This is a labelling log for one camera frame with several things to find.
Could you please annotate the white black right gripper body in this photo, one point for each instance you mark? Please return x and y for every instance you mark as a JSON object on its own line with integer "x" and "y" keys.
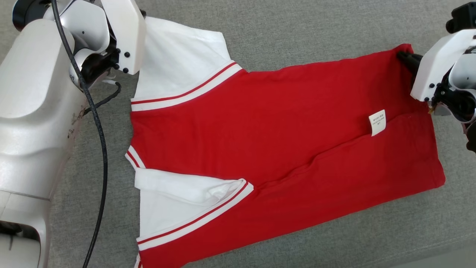
{"x": 437, "y": 63}

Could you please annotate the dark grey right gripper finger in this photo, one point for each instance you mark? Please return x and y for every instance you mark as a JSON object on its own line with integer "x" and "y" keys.
{"x": 411, "y": 60}

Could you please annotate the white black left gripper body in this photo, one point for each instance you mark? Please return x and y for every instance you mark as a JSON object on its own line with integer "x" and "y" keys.
{"x": 128, "y": 33}

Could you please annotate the red white jersey shirt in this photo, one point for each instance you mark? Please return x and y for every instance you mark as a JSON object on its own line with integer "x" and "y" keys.
{"x": 260, "y": 130}

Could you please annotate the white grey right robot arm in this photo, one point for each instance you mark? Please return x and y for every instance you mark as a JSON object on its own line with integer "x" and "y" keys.
{"x": 463, "y": 93}

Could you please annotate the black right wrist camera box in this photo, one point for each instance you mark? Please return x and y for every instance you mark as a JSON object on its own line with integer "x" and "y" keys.
{"x": 463, "y": 16}

